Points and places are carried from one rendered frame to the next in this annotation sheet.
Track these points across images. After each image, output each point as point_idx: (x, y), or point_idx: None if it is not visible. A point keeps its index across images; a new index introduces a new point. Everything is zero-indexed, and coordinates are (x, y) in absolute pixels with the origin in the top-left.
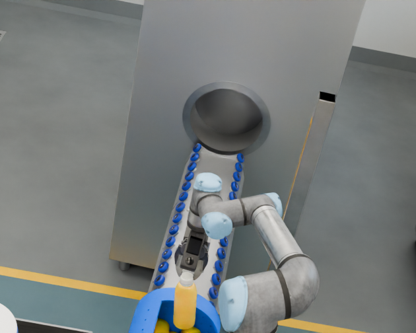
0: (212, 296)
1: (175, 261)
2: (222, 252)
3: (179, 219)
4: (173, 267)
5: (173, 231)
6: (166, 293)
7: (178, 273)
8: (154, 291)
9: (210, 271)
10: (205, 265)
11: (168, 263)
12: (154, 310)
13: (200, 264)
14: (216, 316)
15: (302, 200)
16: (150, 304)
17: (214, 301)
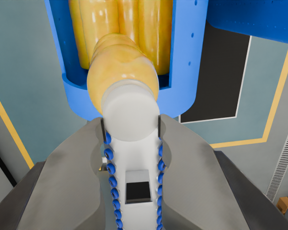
0: (108, 150)
1: (226, 164)
2: (114, 194)
3: (158, 211)
4: (152, 167)
5: (161, 199)
6: (165, 107)
7: (171, 117)
8: (184, 110)
9: (119, 175)
10: (3, 203)
11: (159, 169)
12: (179, 59)
13: (48, 201)
14: (69, 101)
15: None
16: (187, 79)
17: (106, 147)
